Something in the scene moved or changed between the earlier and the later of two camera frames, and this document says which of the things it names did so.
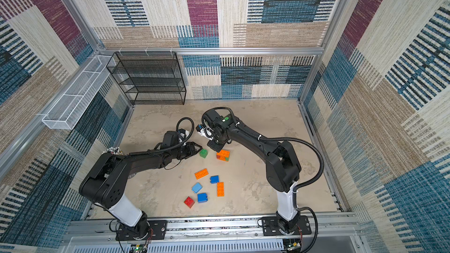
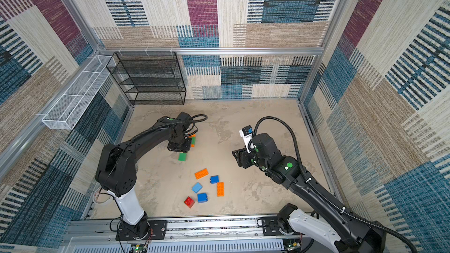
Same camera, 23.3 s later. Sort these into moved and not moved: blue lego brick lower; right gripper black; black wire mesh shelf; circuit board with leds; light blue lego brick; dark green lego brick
Moved: right gripper black; dark green lego brick
Not moved: light blue lego brick; blue lego brick lower; circuit board with leds; black wire mesh shelf
